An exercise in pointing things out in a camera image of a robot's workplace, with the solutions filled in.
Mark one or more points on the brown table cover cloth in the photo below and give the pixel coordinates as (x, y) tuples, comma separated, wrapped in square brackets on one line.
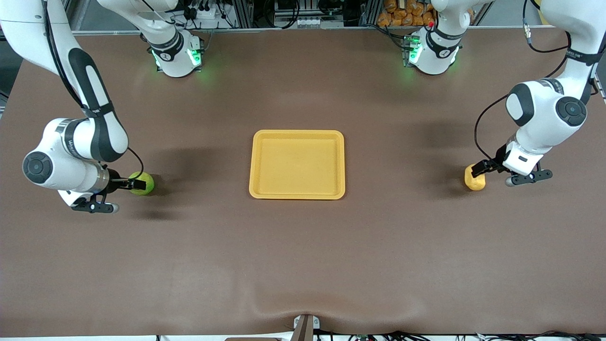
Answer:
[(303, 265)]

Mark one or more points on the yellow plastic tray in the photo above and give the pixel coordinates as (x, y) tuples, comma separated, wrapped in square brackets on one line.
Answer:
[(297, 164)]

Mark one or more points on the yellow potato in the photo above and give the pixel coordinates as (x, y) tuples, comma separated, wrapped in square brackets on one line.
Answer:
[(475, 183)]

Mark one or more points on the white power strip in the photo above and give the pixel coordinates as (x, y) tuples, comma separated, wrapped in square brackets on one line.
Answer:
[(203, 10)]

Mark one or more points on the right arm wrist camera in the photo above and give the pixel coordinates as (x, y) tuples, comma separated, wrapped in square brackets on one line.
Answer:
[(94, 207)]

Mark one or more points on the grey metal camera bracket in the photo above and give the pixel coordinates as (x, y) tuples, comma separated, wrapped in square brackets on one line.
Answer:
[(305, 327)]

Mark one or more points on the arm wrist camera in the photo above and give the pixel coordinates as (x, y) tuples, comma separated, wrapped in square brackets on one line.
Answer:
[(530, 177), (94, 207)]

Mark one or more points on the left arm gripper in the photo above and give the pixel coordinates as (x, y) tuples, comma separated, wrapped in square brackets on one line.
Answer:
[(494, 163)]

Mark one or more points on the green apple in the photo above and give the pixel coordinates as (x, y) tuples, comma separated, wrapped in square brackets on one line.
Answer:
[(144, 187)]

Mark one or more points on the black grey electronics box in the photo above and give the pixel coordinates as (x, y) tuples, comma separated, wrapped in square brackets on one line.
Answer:
[(307, 12)]

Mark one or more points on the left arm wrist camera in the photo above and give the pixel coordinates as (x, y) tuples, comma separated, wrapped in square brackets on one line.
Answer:
[(530, 177)]

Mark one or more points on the orange snack packets heap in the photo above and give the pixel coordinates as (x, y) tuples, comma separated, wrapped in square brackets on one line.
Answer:
[(407, 13)]

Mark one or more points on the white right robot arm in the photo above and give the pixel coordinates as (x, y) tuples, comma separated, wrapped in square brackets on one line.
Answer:
[(47, 166)]

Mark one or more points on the aluminium frame post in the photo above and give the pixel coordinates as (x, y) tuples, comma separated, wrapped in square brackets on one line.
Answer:
[(244, 13), (369, 12)]

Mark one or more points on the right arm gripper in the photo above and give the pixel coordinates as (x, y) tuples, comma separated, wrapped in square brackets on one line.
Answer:
[(114, 183)]

